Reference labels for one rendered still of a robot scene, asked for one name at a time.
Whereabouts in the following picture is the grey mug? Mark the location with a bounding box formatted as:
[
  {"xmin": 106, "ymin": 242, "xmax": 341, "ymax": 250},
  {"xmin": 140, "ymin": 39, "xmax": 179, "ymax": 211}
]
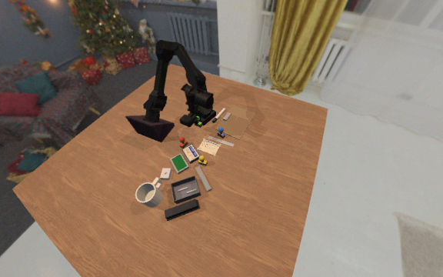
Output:
[{"xmin": 135, "ymin": 177, "xmax": 163, "ymax": 208}]

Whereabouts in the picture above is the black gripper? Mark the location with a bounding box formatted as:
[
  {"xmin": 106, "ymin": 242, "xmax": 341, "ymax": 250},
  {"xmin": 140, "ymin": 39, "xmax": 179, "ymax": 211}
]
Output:
[{"xmin": 179, "ymin": 101, "xmax": 202, "ymax": 127}]

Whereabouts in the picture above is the red rubber stamp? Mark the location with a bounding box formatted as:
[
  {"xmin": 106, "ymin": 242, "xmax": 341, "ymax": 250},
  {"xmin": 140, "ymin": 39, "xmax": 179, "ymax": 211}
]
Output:
[{"xmin": 179, "ymin": 137, "xmax": 188, "ymax": 149}]

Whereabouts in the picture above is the cream inspection card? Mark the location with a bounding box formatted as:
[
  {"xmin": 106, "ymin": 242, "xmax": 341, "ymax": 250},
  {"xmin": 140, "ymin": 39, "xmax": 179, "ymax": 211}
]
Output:
[{"xmin": 197, "ymin": 138, "xmax": 221, "ymax": 156}]

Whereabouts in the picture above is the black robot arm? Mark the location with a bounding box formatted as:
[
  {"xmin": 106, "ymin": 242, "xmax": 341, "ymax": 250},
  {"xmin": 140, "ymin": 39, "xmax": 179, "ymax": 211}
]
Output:
[{"xmin": 143, "ymin": 40, "xmax": 214, "ymax": 122}]

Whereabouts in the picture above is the yellow rubber stamp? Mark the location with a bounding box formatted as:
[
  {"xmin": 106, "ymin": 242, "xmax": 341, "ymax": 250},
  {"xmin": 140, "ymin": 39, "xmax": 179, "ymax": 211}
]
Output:
[{"xmin": 198, "ymin": 155, "xmax": 208, "ymax": 166}]

